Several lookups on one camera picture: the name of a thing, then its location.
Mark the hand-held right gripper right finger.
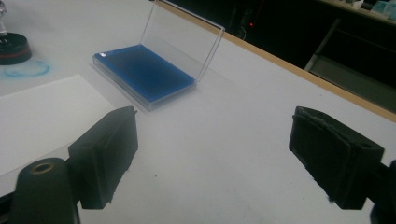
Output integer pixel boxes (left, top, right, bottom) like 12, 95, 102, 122
289, 105, 386, 210

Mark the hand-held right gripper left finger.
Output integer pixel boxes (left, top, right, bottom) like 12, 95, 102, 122
68, 105, 139, 210

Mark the blue ink pad clear case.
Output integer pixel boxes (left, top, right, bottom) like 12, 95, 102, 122
92, 0, 226, 112

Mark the black round stamp clear handle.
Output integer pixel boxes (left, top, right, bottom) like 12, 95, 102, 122
0, 0, 33, 66

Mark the small white paper sheet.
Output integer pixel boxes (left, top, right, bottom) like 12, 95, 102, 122
0, 74, 118, 176

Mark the wooden table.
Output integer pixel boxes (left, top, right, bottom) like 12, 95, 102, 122
155, 0, 396, 124

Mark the large white table cover sheet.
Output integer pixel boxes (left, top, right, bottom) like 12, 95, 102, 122
0, 0, 396, 224

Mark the light wooden desktop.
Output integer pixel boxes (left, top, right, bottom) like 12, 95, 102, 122
314, 0, 396, 26

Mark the white metal desk frame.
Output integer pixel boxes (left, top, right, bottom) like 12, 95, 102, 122
304, 18, 396, 113

